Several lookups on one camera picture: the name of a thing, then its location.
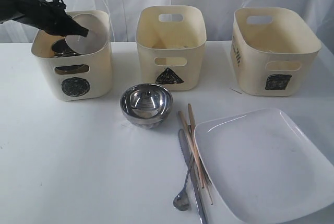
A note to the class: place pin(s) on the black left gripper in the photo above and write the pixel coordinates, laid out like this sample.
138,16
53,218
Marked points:
52,20

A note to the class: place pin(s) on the white ceramic bowl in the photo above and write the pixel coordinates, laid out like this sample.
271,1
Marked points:
93,39

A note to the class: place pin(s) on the stainless steel bowl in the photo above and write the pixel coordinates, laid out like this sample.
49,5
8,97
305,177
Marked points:
146,105

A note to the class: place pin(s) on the white square plate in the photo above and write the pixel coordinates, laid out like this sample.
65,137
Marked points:
265,169

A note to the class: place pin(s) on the cream bin with circle mark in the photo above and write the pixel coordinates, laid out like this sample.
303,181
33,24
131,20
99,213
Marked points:
96,82

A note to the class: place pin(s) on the cream bin with triangle mark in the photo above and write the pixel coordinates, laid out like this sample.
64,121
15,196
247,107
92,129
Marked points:
171,45

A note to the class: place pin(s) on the steel table knife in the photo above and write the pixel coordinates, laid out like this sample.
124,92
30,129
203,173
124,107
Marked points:
193,177

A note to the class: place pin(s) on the cream bin with square mark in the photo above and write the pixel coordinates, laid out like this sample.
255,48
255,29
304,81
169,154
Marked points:
272,50

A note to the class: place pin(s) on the long steel spoon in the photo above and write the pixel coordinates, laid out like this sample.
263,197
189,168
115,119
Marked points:
181,200

